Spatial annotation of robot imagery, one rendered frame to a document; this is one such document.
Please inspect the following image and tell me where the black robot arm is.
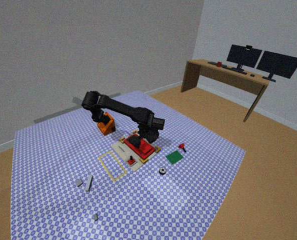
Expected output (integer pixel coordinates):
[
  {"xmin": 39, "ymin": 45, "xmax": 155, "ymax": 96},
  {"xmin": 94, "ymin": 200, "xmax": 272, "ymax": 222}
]
[{"xmin": 81, "ymin": 91, "xmax": 165, "ymax": 144}]

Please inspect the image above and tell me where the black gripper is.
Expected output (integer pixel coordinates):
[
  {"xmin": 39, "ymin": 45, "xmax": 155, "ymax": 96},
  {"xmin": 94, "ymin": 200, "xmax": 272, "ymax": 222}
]
[{"xmin": 128, "ymin": 125, "xmax": 158, "ymax": 149}]

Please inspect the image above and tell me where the green flat square patch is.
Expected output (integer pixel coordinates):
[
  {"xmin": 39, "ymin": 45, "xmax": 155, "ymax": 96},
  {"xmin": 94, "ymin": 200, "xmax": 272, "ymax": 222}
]
[{"xmin": 165, "ymin": 150, "xmax": 184, "ymax": 165}]

